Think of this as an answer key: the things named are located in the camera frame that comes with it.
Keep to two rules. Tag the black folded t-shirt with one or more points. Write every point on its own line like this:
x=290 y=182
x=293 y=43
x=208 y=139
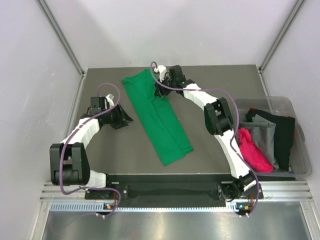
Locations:
x=283 y=135

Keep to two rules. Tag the clear plastic storage bin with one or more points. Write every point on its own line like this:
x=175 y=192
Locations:
x=299 y=165

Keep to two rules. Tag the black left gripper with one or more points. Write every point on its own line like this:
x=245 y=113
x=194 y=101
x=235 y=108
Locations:
x=123 y=118

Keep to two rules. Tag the grey slotted cable duct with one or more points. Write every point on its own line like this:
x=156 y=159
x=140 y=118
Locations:
x=104 y=207

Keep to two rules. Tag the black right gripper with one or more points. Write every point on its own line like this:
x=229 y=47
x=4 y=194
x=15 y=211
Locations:
x=159 y=91

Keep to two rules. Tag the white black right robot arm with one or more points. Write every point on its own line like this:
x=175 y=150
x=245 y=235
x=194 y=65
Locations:
x=218 y=120

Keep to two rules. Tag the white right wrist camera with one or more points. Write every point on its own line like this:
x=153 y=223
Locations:
x=161 y=70

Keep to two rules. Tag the grey t-shirt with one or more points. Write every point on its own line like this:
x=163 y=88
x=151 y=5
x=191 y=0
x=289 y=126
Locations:
x=262 y=132

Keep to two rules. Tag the left aluminium corner post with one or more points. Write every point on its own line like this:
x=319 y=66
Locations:
x=60 y=35

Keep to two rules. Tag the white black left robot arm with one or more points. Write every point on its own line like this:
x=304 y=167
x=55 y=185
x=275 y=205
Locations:
x=69 y=162

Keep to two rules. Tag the aluminium front frame rail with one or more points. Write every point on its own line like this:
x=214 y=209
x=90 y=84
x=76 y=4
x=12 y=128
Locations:
x=274 y=191

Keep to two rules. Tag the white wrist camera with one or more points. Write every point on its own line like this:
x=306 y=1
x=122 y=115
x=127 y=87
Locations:
x=109 y=101
x=161 y=70

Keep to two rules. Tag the right aluminium corner post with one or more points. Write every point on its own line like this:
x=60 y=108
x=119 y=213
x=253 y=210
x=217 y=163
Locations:
x=289 y=20

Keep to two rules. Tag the pink t-shirt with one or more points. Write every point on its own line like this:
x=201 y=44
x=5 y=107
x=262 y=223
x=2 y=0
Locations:
x=251 y=154

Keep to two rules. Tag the aluminium corner post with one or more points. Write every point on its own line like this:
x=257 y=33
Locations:
x=60 y=35
x=289 y=20

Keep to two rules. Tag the green t-shirt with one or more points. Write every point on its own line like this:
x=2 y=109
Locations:
x=157 y=117

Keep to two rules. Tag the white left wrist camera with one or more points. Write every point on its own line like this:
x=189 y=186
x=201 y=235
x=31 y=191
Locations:
x=109 y=101

